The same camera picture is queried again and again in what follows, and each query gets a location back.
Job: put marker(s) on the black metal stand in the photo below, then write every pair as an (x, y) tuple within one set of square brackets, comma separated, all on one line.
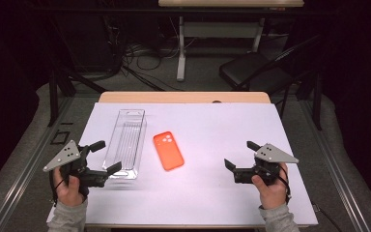
[(54, 96), (317, 103)]

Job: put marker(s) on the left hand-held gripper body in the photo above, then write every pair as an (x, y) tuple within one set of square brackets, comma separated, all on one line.
[(64, 156)]

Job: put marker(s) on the person's left hand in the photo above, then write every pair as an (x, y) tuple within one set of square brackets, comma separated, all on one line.
[(69, 193)]

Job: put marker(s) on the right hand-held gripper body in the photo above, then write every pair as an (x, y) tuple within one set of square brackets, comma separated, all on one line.
[(272, 154)]

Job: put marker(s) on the black folding chair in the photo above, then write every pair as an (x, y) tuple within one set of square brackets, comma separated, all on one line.
[(251, 69)]

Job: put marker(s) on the clear plastic packaging box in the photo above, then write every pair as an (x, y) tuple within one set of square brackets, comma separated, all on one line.
[(125, 145)]

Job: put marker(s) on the orange phone case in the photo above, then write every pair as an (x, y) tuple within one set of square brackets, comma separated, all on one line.
[(169, 154)]

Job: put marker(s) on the aluminium floor rail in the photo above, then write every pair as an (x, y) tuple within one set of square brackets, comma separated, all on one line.
[(338, 170), (29, 167)]

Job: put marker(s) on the person's right hand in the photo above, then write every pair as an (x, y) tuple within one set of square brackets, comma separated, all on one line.
[(272, 195)]

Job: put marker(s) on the white-framed desk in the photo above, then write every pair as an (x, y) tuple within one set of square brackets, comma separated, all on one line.
[(219, 30)]

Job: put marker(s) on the black square floor frame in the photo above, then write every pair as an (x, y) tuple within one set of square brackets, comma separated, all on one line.
[(60, 137)]

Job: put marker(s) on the wooden table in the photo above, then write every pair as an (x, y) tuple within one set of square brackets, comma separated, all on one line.
[(186, 97)]

